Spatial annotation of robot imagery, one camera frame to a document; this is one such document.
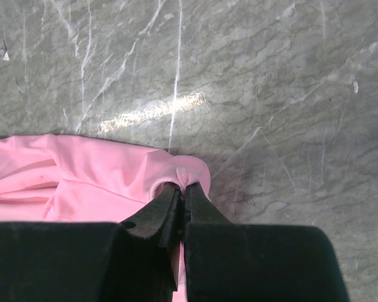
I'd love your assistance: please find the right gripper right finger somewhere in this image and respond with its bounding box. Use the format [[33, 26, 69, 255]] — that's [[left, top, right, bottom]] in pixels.
[[183, 183, 236, 239]]

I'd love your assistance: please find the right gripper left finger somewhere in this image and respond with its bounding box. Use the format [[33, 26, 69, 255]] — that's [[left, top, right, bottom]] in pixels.
[[120, 183, 180, 291]]

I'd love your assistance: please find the pink t shirt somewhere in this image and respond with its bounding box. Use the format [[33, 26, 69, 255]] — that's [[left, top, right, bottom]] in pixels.
[[0, 135, 210, 301]]

